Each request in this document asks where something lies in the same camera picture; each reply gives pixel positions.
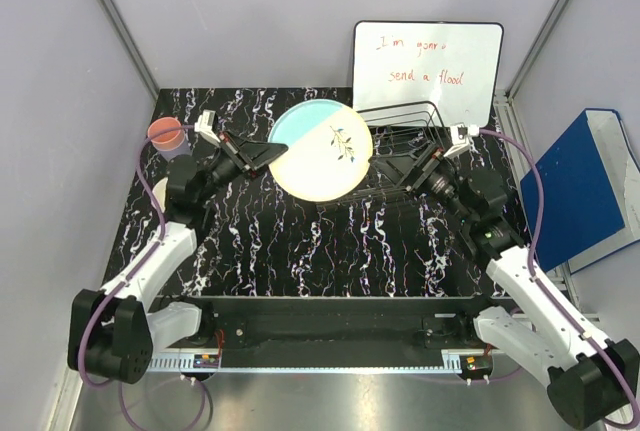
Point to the blue binder folder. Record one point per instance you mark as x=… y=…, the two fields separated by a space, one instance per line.
x=590 y=178

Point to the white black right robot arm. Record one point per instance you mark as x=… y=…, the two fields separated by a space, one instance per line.
x=587 y=376

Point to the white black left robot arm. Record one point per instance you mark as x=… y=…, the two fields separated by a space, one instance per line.
x=113 y=330

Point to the purple plastic cup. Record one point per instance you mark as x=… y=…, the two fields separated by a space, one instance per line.
x=182 y=149

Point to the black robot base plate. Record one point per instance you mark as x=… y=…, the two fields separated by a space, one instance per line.
x=411 y=335

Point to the beige and blue plate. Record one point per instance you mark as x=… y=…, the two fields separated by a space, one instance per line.
x=329 y=150

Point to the white whiteboard with red writing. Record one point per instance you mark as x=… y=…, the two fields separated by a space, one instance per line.
x=453 y=65

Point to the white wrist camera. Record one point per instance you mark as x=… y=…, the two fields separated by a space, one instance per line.
x=461 y=137
x=204 y=127

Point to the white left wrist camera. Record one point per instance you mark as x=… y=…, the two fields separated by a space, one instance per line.
x=204 y=127

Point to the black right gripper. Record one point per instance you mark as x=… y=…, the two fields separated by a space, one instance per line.
x=412 y=172

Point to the grey wire dish rack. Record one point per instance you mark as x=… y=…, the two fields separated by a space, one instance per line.
x=417 y=127

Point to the red and white bowl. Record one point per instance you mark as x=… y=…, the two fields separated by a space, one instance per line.
x=159 y=192

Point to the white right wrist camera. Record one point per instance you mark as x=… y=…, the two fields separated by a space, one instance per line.
x=461 y=137

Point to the pink plastic cup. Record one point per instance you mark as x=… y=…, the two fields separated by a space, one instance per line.
x=166 y=134

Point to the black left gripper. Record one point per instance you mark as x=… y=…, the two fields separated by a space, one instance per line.
x=252 y=154

